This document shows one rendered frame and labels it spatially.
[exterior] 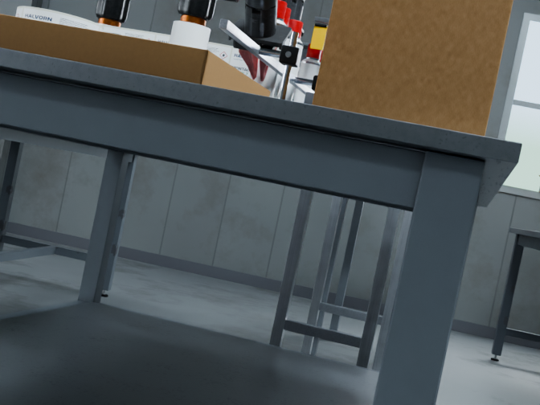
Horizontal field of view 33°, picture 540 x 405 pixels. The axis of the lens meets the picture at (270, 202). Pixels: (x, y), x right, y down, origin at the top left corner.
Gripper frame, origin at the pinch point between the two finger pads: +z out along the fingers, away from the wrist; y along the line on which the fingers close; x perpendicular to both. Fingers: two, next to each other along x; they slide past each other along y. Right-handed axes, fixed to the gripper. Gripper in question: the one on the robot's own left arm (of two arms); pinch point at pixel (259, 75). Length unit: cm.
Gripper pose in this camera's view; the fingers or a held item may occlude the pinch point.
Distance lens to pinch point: 168.2
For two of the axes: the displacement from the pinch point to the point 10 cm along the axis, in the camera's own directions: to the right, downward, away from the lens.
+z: -0.4, 7.9, 6.1
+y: -9.5, -2.2, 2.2
